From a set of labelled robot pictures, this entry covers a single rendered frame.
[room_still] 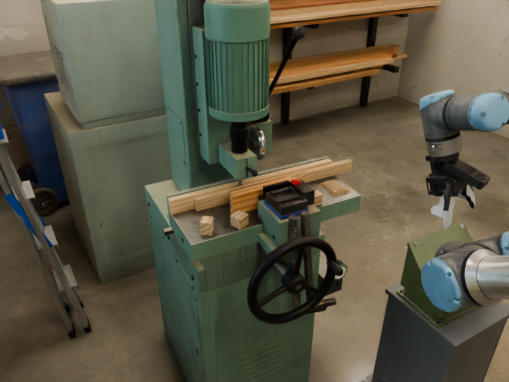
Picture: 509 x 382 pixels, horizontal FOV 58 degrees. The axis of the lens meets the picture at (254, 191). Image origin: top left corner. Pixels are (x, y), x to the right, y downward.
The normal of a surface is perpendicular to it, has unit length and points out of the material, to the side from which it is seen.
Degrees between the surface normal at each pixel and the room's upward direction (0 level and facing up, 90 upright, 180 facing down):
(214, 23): 90
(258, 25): 90
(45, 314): 0
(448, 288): 92
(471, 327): 0
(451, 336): 0
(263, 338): 90
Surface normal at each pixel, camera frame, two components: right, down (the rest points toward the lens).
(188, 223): 0.00, -0.86
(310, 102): 0.50, 0.43
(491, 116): 0.36, 0.15
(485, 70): -0.86, 0.26
